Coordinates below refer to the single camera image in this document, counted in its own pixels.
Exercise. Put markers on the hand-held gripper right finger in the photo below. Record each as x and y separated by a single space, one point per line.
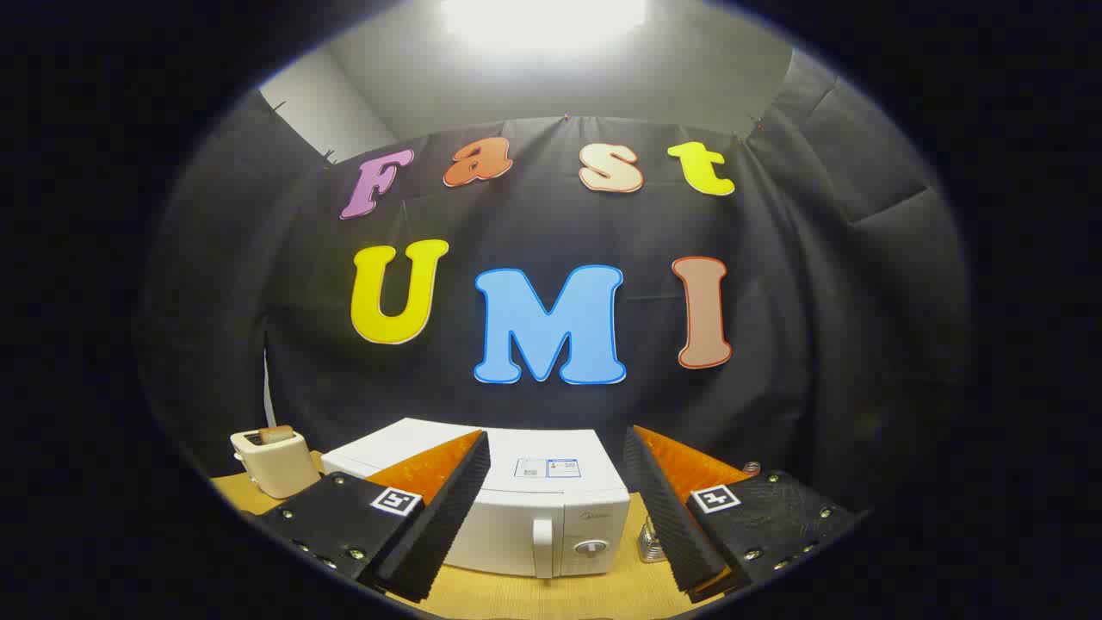
667 525

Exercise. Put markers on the white microwave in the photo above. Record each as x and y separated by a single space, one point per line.
516 517

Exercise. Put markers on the cream toaster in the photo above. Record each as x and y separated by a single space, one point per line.
280 472

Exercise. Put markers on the black backdrop cloth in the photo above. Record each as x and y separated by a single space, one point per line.
516 224

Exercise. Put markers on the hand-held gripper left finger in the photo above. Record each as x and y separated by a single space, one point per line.
448 525

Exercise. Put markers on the toast slice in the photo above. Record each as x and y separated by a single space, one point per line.
277 434

